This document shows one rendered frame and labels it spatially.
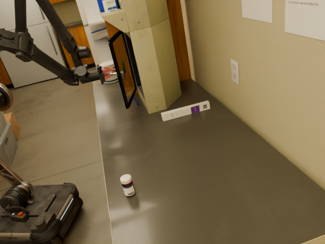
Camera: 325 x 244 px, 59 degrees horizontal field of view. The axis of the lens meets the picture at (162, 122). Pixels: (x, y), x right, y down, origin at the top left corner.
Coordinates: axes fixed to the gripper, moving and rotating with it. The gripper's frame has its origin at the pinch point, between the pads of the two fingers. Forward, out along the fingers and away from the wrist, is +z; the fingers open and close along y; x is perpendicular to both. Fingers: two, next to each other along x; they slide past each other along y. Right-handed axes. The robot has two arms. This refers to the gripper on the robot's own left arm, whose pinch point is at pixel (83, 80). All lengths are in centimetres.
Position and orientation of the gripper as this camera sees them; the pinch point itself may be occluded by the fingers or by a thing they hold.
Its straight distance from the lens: 202.2
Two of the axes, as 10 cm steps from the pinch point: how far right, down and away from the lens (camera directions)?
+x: -2.5, -4.1, 8.7
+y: 9.5, -2.7, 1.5
